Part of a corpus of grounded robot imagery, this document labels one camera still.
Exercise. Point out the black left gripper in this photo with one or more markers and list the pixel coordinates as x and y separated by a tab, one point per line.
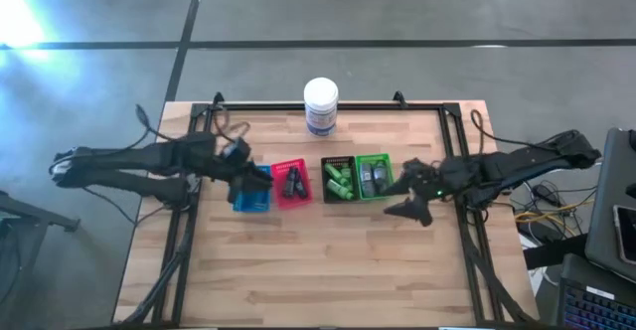
236	171

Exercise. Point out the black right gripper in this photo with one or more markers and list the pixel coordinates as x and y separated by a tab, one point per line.
427	181

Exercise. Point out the black travel tube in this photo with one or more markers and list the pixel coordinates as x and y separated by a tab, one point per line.
289	182
301	187

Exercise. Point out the green travel bottle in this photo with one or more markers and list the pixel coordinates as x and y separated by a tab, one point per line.
333	172
340	190
347	176

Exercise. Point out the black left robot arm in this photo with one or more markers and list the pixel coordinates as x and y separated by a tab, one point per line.
139	158

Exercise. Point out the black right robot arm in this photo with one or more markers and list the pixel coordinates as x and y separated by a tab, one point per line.
522	163

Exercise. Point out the blue plastic basket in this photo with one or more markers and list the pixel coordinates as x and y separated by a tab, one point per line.
253	203

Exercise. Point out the green plastic basket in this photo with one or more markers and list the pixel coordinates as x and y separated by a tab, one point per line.
382	193

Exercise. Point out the red plastic basket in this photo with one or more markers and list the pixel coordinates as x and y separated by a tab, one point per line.
278	198

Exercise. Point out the black plastic basket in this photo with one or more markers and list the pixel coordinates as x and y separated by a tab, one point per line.
325	193

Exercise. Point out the white wipes canister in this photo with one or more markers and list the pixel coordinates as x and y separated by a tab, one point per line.
321	104

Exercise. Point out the black power adapter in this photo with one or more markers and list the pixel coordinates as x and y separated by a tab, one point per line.
544	193

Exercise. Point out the grey laptop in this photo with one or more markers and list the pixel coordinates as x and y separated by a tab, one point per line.
608	206

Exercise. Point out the backlit keyboard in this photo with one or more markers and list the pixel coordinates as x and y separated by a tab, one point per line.
596	305

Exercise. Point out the black floor stand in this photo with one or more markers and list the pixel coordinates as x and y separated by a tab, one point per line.
35	215

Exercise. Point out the black smartphone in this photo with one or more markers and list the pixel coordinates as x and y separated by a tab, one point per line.
627	233

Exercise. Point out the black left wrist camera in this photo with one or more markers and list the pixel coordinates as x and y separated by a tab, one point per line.
236	150

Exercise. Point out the black table frame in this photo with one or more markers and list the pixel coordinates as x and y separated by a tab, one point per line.
323	106

